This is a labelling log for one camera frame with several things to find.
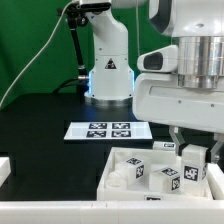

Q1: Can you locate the white fence block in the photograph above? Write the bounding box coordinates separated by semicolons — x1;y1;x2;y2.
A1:
0;157;11;187
207;164;224;200

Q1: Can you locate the white square tabletop tray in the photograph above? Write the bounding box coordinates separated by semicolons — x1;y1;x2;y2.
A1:
97;147;212;201

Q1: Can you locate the white right fence block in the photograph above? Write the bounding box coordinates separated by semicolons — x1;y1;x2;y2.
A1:
207;164;224;200

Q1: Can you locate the white front fence bar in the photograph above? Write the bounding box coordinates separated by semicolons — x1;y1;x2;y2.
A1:
0;201;224;224

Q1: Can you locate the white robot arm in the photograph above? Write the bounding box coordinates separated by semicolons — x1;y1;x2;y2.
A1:
78;0;224;162

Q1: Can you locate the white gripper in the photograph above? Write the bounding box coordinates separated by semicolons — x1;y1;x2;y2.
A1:
132;45;224;164

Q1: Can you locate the black camera on mount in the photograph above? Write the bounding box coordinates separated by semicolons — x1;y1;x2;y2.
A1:
79;0;111;11

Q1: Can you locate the white left fence block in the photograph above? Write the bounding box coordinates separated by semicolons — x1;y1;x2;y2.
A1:
0;157;11;187

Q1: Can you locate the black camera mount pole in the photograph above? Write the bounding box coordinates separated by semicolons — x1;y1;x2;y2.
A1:
57;3;90;94

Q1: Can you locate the white cable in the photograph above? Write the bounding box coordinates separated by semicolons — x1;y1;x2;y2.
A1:
0;0;79;108

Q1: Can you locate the white marker base plate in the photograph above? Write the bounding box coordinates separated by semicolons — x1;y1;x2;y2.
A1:
64;122;152;140

